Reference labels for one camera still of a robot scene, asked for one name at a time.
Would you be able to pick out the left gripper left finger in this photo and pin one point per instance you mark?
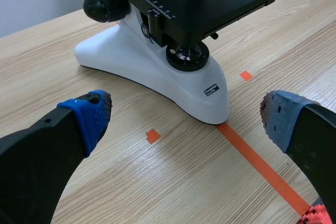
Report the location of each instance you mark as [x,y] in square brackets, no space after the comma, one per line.
[39,161]

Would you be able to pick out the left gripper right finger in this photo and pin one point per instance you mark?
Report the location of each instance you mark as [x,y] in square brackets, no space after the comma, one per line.
[312,140]

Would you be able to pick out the white and black microscope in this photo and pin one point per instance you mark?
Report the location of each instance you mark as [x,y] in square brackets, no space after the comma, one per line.
[168,40]

